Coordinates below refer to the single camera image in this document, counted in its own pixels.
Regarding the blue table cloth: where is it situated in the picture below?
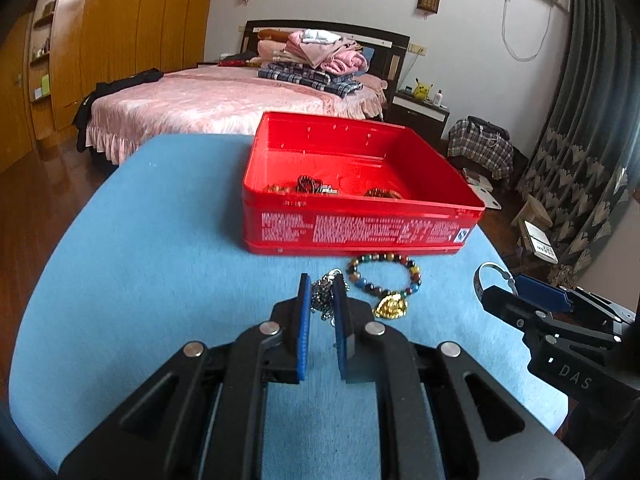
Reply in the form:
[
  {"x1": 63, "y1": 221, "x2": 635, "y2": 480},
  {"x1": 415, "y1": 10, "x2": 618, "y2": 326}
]
[{"x1": 9, "y1": 134, "x2": 571, "y2": 480}]

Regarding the black garment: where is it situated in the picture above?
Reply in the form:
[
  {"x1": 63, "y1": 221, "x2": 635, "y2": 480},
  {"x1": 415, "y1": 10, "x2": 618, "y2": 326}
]
[{"x1": 74, "y1": 70, "x2": 165, "y2": 153}]

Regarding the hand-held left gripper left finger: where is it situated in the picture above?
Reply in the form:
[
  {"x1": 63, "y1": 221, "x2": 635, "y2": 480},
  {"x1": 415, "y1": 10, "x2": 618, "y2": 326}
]
[{"x1": 59, "y1": 274, "x2": 314, "y2": 480}]

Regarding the silver chain necklace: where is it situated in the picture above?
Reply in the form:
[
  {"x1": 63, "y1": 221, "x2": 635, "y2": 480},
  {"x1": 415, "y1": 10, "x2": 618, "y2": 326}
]
[{"x1": 311, "y1": 270, "x2": 346, "y2": 323}]

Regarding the white bathroom scale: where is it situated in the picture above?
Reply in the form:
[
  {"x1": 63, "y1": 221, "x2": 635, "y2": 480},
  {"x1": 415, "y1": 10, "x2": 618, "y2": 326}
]
[{"x1": 467, "y1": 182, "x2": 503, "y2": 211}]

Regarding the wooden wardrobe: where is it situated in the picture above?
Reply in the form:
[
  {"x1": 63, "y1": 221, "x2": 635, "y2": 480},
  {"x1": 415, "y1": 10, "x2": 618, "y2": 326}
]
[{"x1": 0, "y1": 0, "x2": 219, "y2": 171}]

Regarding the multicolour bead bracelet gold pendant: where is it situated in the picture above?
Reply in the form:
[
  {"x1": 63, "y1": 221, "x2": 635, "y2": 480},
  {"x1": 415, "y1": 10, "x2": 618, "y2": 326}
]
[{"x1": 346, "y1": 254, "x2": 422, "y2": 321}]

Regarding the dark nightstand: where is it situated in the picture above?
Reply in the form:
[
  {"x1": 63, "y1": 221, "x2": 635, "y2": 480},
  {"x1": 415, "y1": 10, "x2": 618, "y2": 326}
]
[{"x1": 387, "y1": 90, "x2": 451, "y2": 143}]

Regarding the red tin box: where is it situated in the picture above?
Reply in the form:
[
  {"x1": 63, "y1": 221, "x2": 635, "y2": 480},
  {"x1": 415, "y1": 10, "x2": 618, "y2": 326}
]
[{"x1": 241, "y1": 111, "x2": 487, "y2": 256}]

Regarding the silver bangle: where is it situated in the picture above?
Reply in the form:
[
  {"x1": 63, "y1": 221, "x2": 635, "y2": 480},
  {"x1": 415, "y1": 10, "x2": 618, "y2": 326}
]
[{"x1": 472, "y1": 261, "x2": 516, "y2": 306}]

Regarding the wooden stool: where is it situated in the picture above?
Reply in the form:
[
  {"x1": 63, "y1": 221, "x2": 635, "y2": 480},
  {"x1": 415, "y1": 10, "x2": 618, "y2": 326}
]
[{"x1": 511, "y1": 195, "x2": 553, "y2": 231}]

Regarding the wooden door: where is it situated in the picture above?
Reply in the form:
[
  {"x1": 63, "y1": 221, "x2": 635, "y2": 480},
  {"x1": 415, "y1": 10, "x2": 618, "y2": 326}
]
[{"x1": 0, "y1": 12, "x2": 33, "y2": 176}]

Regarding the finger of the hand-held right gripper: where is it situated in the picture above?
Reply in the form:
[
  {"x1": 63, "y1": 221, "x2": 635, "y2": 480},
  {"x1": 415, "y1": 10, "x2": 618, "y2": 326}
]
[
  {"x1": 515, "y1": 274, "x2": 636, "y2": 328},
  {"x1": 482, "y1": 286, "x2": 561, "y2": 333}
]

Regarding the plaid bag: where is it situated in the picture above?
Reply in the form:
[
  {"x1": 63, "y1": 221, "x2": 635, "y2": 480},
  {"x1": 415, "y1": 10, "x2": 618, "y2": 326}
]
[{"x1": 447, "y1": 116, "x2": 515, "y2": 181}]

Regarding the bed with pink bedspread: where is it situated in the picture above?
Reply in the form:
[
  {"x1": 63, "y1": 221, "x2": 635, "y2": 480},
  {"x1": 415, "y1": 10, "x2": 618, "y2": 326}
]
[{"x1": 75, "y1": 20, "x2": 411, "y2": 166}]

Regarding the white printed box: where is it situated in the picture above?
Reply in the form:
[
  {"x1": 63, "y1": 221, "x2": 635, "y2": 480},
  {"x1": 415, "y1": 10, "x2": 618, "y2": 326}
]
[{"x1": 522, "y1": 220, "x2": 561, "y2": 263}]

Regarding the folded plaid cloth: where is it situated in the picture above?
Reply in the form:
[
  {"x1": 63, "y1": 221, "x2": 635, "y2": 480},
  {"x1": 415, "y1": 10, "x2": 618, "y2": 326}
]
[{"x1": 257, "y1": 60, "x2": 363, "y2": 98}]

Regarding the dark floral curtain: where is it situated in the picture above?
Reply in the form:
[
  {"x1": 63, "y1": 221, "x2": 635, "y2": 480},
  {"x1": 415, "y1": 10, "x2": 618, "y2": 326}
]
[{"x1": 515, "y1": 0, "x2": 640, "y2": 286}]

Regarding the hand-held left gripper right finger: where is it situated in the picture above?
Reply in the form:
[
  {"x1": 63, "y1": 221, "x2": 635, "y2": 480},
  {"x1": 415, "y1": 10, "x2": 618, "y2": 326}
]
[{"x1": 332, "y1": 274, "x2": 587, "y2": 480}]

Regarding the orange pink pillow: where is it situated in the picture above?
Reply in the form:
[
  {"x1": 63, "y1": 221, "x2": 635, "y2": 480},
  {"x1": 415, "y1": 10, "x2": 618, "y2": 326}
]
[{"x1": 256, "y1": 29, "x2": 293, "y2": 61}]

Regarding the white hose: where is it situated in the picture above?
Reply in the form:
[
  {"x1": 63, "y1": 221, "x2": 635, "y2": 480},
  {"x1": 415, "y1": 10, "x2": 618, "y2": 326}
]
[{"x1": 501, "y1": 0, "x2": 553, "y2": 63}]

